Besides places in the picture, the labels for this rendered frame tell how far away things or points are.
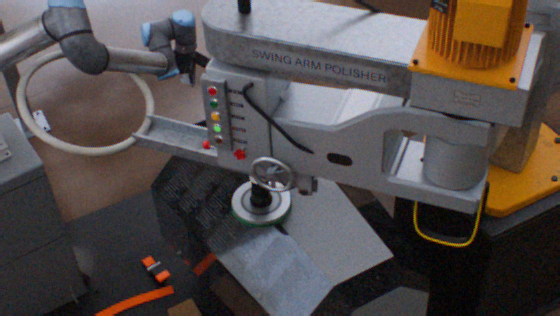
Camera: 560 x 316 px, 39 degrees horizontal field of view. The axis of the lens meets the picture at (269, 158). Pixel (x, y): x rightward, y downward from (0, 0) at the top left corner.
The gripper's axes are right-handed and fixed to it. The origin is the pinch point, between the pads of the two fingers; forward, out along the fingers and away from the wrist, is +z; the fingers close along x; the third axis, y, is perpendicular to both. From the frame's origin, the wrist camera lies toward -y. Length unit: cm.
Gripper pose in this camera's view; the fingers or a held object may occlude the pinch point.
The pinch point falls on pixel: (194, 84)
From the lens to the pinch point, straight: 347.2
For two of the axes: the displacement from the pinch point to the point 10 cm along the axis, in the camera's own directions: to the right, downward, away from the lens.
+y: -9.9, -0.9, 0.6
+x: -1.1, 7.2, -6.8
